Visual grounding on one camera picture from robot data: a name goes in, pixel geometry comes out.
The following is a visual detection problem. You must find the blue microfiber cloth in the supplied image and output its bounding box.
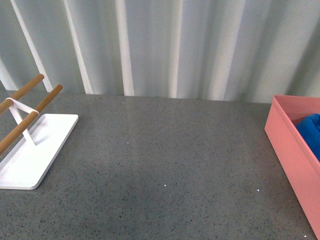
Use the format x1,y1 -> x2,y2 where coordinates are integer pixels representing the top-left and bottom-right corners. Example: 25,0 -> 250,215
296,113 -> 320,161

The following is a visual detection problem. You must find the white pleated curtain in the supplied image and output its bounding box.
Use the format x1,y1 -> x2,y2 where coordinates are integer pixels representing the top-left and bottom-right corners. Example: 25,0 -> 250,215
0,0 -> 320,103

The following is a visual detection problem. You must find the white towel rack stand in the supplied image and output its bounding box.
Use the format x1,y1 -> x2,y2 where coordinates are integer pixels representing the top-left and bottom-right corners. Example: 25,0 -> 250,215
0,74 -> 79,190

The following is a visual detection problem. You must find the pink plastic bin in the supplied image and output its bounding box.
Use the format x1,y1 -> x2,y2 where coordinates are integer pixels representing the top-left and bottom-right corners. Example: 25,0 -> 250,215
264,95 -> 320,238

